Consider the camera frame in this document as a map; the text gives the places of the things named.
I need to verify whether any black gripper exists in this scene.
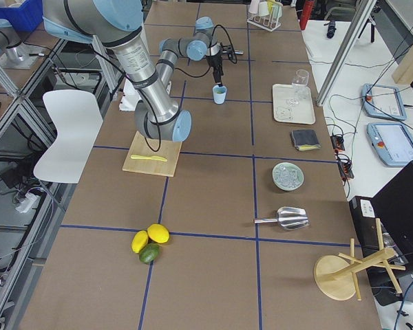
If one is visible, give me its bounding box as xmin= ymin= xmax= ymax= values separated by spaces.
xmin=206 ymin=43 xmax=237 ymax=86

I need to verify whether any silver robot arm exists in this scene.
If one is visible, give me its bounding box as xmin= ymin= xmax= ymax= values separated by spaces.
xmin=43 ymin=0 xmax=223 ymax=142

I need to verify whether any light blue cup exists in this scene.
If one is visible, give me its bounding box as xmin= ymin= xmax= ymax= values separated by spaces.
xmin=212 ymin=85 xmax=227 ymax=105

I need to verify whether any yellow lemon upper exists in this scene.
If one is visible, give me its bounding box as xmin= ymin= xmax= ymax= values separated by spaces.
xmin=147 ymin=223 xmax=170 ymax=243

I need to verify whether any yellow lemon left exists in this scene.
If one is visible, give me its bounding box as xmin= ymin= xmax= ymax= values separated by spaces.
xmin=131 ymin=230 xmax=149 ymax=254

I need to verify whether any wooden cup tree stand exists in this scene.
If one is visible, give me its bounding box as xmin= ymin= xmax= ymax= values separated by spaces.
xmin=313 ymin=218 xmax=405 ymax=300

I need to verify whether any cream bear tray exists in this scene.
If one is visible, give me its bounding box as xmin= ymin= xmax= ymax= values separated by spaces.
xmin=272 ymin=84 xmax=316 ymax=125

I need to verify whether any clear wine glass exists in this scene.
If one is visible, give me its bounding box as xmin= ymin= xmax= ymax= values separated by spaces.
xmin=288 ymin=69 xmax=309 ymax=106

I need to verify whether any yellow plastic knife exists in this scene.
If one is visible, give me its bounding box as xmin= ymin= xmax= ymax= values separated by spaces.
xmin=130 ymin=154 xmax=168 ymax=162

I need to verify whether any grey folded cloth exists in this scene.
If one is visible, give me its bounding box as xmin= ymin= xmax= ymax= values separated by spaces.
xmin=290 ymin=129 xmax=321 ymax=151

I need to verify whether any wooden cutting board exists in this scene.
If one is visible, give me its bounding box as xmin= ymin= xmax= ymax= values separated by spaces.
xmin=123 ymin=132 xmax=182 ymax=177

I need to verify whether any green bowl of ice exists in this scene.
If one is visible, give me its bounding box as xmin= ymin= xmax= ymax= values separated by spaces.
xmin=272 ymin=162 xmax=304 ymax=191

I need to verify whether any white plastic chair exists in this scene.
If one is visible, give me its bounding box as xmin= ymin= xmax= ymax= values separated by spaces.
xmin=34 ymin=89 xmax=103 ymax=184

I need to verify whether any steel ice scoop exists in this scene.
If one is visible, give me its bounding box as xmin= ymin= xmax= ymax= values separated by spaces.
xmin=254 ymin=206 xmax=310 ymax=230

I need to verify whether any upper blue teach pendant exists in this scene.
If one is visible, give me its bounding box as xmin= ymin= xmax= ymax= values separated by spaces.
xmin=361 ymin=83 xmax=407 ymax=121

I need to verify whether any blue teach pendant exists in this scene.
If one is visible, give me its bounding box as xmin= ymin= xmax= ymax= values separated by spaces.
xmin=361 ymin=83 xmax=407 ymax=121
xmin=366 ymin=123 xmax=413 ymax=168

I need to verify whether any lower blue teach pendant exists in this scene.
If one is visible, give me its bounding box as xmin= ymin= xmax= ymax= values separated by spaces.
xmin=366 ymin=123 xmax=413 ymax=168

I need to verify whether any green lime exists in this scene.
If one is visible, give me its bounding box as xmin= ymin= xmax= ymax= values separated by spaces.
xmin=139 ymin=243 xmax=160 ymax=264

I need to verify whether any black laptop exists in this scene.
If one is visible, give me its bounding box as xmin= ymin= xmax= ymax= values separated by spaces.
xmin=349 ymin=161 xmax=413 ymax=274

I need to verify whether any white wire cup rack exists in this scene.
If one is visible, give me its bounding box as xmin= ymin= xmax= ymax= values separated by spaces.
xmin=246 ymin=0 xmax=283 ymax=32

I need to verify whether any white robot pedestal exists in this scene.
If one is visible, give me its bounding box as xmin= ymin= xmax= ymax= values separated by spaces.
xmin=118 ymin=78 xmax=171 ymax=113

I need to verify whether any aluminium frame post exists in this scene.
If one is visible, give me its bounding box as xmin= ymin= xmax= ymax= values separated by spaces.
xmin=316 ymin=0 xmax=377 ymax=107

